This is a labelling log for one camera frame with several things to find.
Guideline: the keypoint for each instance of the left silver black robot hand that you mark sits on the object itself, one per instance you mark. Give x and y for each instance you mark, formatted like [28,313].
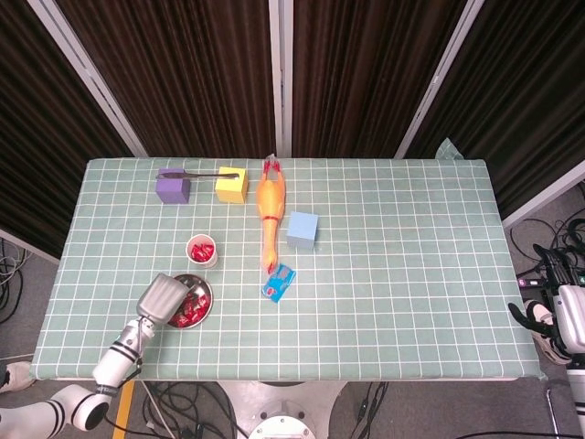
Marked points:
[162,299]

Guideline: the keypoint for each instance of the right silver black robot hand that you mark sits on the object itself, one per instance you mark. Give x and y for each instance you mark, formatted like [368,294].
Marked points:
[571,320]

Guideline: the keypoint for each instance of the red candy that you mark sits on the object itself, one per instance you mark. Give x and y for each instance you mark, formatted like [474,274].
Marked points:
[208,251]
[202,304]
[197,250]
[189,311]
[180,320]

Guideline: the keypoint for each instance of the white paper cup blue logo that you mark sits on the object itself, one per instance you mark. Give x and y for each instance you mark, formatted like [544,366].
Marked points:
[211,264]

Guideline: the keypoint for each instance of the round stainless steel plate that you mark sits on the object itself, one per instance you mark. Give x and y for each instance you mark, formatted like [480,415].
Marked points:
[201,288]

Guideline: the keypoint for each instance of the black device pink display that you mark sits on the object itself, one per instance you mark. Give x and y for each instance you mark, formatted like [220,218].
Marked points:
[530,282]

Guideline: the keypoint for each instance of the purple foam cube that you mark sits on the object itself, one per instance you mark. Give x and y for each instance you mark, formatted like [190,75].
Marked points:
[173,192]

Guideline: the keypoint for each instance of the yellow floor tape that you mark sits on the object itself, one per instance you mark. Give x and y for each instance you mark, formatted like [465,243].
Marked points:
[123,404]

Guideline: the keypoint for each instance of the blue snack packet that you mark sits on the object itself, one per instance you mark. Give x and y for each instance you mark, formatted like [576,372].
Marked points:
[279,283]

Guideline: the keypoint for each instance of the yellow foam cube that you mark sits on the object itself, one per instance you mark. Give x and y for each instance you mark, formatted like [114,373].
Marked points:
[230,188]

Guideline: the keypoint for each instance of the orange rubber chicken toy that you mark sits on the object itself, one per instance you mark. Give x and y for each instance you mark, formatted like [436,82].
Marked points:
[270,196]

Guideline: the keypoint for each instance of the light blue foam cube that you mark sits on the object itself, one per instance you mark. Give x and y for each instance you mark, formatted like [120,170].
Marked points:
[301,231]

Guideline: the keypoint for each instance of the green checked tablecloth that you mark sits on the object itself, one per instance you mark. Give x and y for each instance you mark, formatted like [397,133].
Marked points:
[388,274]

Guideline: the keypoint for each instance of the dark brown curtain panel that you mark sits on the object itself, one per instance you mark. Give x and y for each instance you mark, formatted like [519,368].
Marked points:
[183,68]
[41,137]
[365,68]
[525,91]

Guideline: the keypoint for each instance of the white partition base rail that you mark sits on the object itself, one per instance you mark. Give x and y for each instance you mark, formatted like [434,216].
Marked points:
[27,247]
[544,194]

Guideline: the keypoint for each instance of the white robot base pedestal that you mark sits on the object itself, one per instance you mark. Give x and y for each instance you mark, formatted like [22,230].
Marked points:
[283,398]

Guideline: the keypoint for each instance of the white partition frame post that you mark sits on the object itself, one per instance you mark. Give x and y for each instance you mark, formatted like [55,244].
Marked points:
[279,68]
[87,73]
[441,73]

